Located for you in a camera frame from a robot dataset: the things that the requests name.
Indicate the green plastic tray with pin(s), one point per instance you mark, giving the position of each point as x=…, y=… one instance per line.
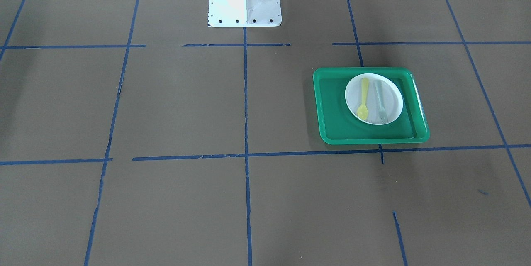
x=338, y=126

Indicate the white round plate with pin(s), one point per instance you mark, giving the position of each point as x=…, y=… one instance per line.
x=392, y=97

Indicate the yellow plastic spoon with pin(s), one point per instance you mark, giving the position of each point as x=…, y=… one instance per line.
x=362, y=110

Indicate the pale green plastic fork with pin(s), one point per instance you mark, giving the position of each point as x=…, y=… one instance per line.
x=382, y=113

